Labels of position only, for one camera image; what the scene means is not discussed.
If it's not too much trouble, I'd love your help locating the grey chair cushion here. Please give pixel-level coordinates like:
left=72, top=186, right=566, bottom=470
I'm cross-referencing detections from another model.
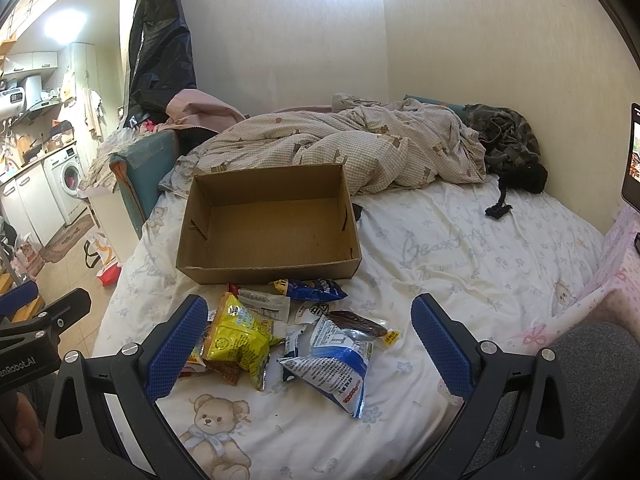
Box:
left=450, top=322, right=639, bottom=479

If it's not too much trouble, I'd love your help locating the red white snack bar wrapper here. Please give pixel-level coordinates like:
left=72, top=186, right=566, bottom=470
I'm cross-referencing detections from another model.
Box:
left=228, top=284, right=291, bottom=323

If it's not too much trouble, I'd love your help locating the white washing machine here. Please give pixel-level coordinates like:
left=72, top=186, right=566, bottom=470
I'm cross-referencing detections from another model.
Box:
left=42, top=144, right=87, bottom=226

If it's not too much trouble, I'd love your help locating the brown chocolate snack pack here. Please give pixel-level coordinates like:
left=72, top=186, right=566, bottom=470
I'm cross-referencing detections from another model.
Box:
left=326, top=310, right=400, bottom=347

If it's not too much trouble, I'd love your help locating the brown door mat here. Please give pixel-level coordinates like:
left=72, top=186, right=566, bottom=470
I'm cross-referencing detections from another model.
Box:
left=39, top=214, right=94, bottom=263

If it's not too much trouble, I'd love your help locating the black garment beside box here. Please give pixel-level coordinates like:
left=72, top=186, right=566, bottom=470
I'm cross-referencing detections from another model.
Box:
left=352, top=203, right=362, bottom=221

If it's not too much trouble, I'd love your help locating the person's left hand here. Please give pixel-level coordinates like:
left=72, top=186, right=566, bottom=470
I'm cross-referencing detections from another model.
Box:
left=14, top=392, right=44, bottom=470

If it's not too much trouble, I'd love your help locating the camouflage jacket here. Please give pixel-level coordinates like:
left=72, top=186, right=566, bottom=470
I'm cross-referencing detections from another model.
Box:
left=463, top=104, right=548, bottom=220

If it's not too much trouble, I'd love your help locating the yellow crisp snack bag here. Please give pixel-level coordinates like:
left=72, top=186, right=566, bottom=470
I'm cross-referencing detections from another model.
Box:
left=202, top=292, right=282, bottom=391

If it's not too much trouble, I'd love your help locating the checkered bear print duvet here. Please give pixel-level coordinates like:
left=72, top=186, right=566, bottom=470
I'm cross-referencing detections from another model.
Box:
left=160, top=94, right=487, bottom=196

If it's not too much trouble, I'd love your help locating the white bear print bedsheet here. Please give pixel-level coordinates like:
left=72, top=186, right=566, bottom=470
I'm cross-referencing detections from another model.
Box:
left=94, top=180, right=603, bottom=479

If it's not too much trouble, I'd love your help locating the wooden stool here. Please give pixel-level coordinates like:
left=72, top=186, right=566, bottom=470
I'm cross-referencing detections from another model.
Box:
left=0, top=272, right=44, bottom=324

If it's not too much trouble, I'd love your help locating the pink patterned pillow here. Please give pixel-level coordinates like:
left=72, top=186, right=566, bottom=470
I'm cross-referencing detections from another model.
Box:
left=500, top=205, right=639, bottom=354

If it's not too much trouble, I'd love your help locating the black plastic bag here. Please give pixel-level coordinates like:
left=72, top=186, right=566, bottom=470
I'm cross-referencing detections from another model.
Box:
left=125, top=0, right=196, bottom=122

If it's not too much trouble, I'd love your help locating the pink cloth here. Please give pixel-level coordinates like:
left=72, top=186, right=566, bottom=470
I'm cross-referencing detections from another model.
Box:
left=155, top=89, right=245, bottom=133

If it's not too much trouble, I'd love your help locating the white water heater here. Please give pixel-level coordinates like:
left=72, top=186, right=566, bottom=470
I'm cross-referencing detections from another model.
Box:
left=0, top=87, right=26, bottom=122

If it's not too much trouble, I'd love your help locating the white black snack wrapper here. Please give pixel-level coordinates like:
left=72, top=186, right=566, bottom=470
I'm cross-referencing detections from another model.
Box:
left=294, top=301, right=330, bottom=325

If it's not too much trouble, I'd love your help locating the dark blue snack bag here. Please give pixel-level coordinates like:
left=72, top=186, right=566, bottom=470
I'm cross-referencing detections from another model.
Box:
left=271, top=278, right=347, bottom=304

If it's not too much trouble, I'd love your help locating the brown cardboard box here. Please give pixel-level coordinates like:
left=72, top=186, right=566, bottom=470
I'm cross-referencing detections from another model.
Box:
left=176, top=164, right=361, bottom=285

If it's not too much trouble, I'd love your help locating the smartphone on stand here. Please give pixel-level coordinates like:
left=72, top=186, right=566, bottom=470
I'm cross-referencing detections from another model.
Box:
left=622, top=103, right=640, bottom=211

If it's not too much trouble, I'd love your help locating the white blue snack bag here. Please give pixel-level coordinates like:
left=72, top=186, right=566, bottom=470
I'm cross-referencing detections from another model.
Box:
left=279, top=315, right=374, bottom=418

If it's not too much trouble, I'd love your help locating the red white shopping bag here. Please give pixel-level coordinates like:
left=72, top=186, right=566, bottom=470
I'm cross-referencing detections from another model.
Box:
left=82, top=231, right=122, bottom=287

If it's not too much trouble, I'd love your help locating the white kitchen cabinet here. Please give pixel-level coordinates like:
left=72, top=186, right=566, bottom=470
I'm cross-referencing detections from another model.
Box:
left=1, top=162, right=64, bottom=246

